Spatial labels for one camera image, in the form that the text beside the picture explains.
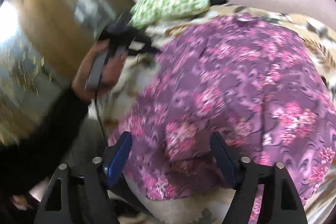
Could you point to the black sleeved left forearm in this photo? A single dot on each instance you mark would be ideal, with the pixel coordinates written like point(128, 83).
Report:
point(26, 164)

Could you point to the person left hand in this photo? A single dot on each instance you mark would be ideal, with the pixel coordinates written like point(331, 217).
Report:
point(110, 73)

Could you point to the leaf patterned beige blanket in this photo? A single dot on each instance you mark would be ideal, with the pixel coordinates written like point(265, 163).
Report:
point(315, 37)

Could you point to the purple floral shirt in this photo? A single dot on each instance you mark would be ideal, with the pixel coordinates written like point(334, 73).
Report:
point(231, 98)

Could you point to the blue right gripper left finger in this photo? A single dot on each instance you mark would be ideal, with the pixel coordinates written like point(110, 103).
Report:
point(115, 158)

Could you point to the wooden glass wardrobe door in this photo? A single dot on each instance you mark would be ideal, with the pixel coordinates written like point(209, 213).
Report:
point(42, 45)

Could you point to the green patterned pillow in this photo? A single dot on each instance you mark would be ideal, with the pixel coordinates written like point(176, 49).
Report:
point(150, 12)

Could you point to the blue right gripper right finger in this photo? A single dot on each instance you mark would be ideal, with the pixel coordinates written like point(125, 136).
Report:
point(227, 159)

